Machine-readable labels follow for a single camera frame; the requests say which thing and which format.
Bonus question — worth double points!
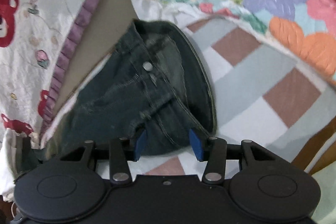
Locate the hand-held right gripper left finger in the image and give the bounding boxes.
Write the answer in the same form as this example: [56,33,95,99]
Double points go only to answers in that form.
[60,129,148,185]

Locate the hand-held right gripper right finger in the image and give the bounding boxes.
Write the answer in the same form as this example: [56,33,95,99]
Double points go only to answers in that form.
[189,128,276,185]

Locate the dark denim jeans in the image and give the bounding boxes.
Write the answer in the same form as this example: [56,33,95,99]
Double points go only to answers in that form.
[43,19,218,161]

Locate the checkered bed mat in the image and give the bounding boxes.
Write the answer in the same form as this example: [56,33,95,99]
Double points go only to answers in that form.
[142,18,331,176]

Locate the beige mattress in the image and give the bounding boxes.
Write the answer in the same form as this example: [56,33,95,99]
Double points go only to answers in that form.
[54,0,137,109]

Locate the pale green cloth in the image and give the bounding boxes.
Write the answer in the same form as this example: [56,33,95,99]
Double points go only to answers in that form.
[310,165,336,224]

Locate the bear print quilt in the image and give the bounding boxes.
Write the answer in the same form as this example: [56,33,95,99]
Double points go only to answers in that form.
[0,0,124,146]

